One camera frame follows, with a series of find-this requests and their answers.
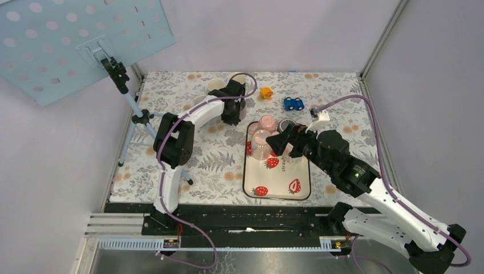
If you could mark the blue tripod stand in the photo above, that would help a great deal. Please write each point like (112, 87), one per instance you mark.
(118, 74)

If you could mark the tall pale pink mug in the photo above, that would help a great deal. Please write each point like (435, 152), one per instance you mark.
(261, 150)

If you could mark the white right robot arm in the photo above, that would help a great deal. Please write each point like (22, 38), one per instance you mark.
(427, 243)

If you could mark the dark grey mug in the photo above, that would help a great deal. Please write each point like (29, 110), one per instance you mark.
(285, 124)

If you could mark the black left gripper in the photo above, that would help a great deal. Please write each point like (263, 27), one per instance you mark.
(234, 119)

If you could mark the pink octagonal mug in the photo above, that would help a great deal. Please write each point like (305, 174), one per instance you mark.
(266, 122)

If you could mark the green octagonal mug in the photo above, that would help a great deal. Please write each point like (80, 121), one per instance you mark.
(215, 84)

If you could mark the purple mug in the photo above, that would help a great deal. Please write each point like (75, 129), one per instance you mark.
(243, 111)

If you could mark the blue toy car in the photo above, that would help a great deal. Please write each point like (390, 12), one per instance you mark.
(293, 104)

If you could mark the black mug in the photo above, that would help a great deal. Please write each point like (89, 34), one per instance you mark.
(236, 76)

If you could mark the white strawberry tray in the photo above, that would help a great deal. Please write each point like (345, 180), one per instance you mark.
(273, 178)

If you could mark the floral tablecloth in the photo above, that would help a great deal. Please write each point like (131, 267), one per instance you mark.
(216, 165)

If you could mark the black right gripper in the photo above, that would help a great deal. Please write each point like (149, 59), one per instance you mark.
(278, 141)

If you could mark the blue dotted mug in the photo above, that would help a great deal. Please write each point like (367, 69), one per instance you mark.
(199, 100)

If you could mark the white floral mug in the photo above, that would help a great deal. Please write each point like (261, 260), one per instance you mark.
(292, 160)

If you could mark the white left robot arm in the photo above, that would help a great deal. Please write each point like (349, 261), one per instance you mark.
(176, 133)

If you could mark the blue perforated stand plate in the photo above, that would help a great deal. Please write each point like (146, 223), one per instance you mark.
(52, 49)

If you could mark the yellow toy car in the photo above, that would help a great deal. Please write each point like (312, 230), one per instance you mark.
(266, 93)

